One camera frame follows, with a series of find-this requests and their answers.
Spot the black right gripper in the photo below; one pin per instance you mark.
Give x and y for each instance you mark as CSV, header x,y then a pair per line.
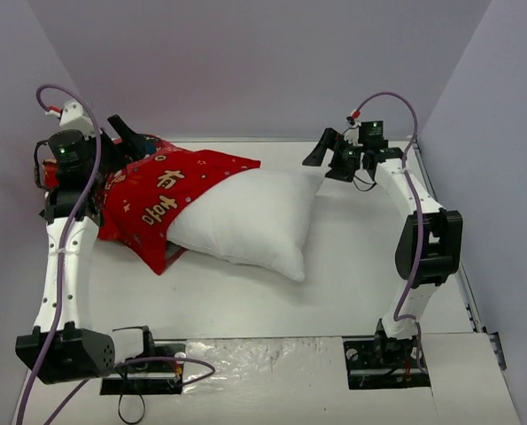
x,y
335,155

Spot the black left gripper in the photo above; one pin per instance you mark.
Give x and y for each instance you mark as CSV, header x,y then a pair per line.
x,y
113,148

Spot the red printed pillowcase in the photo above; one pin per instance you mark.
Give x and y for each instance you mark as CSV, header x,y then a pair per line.
x,y
143,199

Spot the white pillow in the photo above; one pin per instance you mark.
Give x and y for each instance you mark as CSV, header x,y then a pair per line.
x,y
258,218

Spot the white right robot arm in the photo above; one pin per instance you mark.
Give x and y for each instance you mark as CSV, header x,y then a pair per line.
x,y
429,247

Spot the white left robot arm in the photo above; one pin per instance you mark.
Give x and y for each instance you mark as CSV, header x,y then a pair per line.
x,y
62,346

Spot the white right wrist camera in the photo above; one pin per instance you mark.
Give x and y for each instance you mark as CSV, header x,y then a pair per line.
x,y
352,133

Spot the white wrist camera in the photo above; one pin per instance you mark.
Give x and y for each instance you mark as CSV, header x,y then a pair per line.
x,y
72,116
352,133

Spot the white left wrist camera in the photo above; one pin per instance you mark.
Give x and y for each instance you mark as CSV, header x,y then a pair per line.
x,y
72,116

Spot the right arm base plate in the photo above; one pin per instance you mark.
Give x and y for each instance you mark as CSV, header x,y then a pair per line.
x,y
367,368

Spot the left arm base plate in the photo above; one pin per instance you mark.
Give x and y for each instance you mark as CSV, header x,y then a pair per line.
x,y
147,379

